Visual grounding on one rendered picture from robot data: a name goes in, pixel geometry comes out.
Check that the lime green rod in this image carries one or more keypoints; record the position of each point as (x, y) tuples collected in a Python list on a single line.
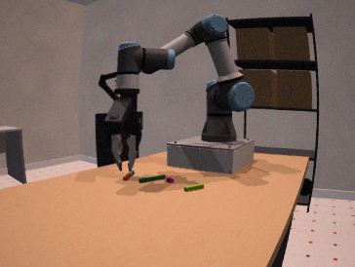
[(193, 187)]

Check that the orange rod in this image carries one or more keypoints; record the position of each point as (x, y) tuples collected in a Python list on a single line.
[(126, 177)]

